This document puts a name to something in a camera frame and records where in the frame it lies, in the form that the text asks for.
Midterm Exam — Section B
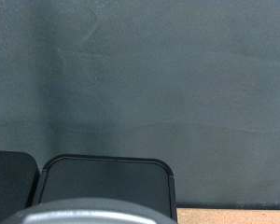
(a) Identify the black Keurig coffee machine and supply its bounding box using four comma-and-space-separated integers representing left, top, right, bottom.
0, 149, 178, 224

